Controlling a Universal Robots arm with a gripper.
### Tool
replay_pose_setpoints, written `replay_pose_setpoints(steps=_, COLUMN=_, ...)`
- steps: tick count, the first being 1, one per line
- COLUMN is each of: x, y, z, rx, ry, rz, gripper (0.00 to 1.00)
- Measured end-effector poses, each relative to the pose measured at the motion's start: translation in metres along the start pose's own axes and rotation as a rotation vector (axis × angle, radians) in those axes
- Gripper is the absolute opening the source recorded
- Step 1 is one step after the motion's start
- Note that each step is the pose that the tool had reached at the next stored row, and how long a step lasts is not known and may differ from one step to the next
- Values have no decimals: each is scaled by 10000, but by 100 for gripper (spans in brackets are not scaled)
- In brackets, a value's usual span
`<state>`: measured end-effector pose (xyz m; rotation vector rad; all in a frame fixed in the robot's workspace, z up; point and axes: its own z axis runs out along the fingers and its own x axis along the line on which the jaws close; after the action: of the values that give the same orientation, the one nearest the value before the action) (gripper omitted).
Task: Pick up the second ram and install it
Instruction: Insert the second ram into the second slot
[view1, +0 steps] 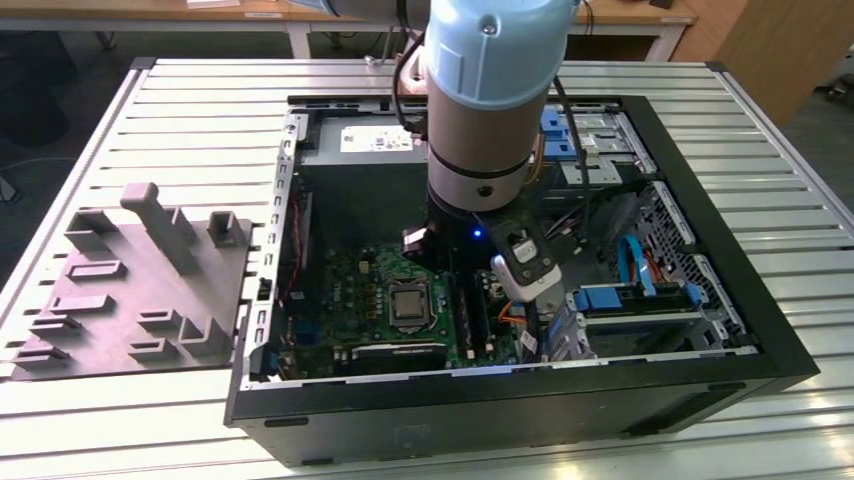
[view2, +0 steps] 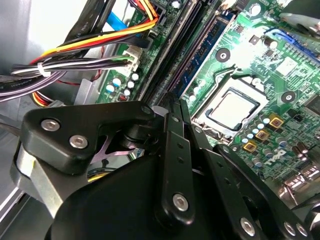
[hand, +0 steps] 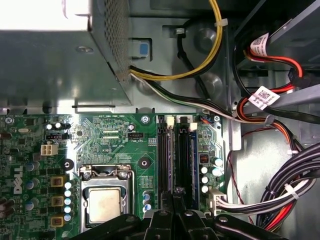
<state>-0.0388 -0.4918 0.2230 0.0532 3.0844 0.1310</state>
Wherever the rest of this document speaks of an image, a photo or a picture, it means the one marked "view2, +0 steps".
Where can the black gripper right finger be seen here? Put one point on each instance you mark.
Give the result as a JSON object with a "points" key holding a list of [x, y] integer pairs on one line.
{"points": [[272, 210]]}

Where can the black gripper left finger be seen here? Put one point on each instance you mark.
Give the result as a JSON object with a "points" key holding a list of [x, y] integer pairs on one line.
{"points": [[62, 140]]}

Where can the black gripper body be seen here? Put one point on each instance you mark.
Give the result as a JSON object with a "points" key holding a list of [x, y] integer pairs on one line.
{"points": [[112, 205]]}

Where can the blue RAM stick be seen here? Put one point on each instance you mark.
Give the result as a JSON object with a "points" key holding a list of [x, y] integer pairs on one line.
{"points": [[201, 53]]}

